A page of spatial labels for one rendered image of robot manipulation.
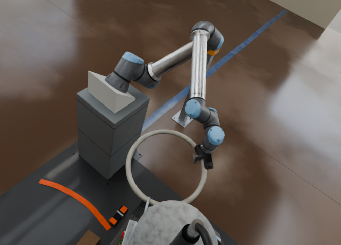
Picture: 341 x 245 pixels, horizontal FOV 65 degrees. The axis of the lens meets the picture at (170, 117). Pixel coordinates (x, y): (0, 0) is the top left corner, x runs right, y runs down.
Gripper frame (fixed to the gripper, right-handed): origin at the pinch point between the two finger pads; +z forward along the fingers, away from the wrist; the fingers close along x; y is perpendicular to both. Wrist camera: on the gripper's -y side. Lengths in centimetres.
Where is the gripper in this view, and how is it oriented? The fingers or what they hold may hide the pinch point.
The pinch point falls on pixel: (199, 162)
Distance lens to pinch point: 175.0
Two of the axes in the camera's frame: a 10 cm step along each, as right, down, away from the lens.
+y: -2.8, -8.5, 4.5
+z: -1.9, 5.1, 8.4
